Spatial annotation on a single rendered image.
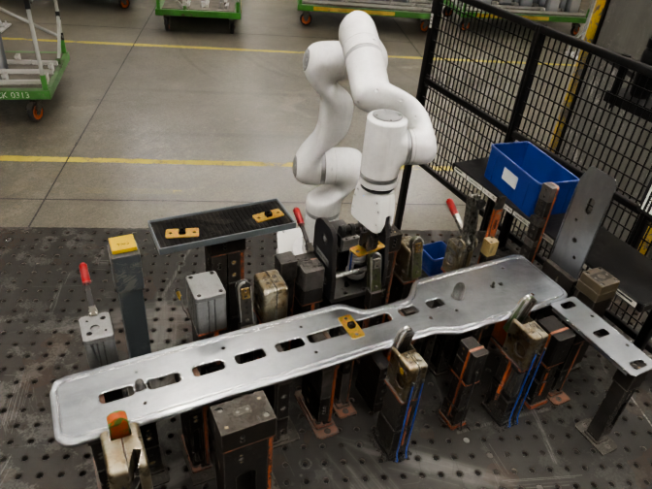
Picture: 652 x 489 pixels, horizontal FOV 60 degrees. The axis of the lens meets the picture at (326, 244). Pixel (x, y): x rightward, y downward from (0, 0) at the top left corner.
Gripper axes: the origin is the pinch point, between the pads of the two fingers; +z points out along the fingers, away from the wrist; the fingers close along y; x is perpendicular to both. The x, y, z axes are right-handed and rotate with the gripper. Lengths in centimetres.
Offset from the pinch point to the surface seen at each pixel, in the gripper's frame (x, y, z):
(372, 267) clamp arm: 11.1, -8.6, 19.0
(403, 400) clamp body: -3.9, 24.1, 30.8
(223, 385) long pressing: -40.2, 2.4, 24.6
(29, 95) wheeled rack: -7, -389, 110
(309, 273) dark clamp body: -5.9, -14.2, 18.0
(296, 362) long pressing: -22.4, 5.1, 24.8
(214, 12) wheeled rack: 236, -562, 115
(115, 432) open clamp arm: -65, 7, 18
